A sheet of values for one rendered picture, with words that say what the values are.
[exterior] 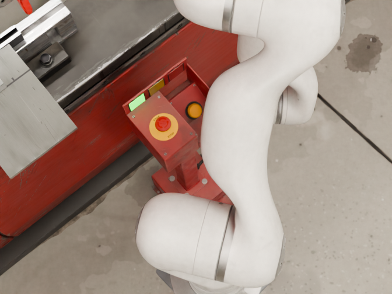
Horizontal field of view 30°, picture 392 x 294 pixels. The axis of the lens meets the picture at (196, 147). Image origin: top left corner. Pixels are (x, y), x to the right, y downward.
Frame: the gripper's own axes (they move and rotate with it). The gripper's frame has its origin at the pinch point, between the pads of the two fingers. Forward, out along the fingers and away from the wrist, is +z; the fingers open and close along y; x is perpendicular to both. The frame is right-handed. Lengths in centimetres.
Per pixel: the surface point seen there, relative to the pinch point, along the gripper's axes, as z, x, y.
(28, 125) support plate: -2.7, -35.7, -31.0
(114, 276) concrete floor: 95, -44, -4
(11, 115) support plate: -2, -37, -35
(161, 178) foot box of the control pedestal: 85, -12, -19
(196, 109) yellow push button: 23.3, 0.7, -16.4
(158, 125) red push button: 15.2, -10.8, -17.4
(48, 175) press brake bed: 46, -40, -33
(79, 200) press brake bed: 93, -37, -32
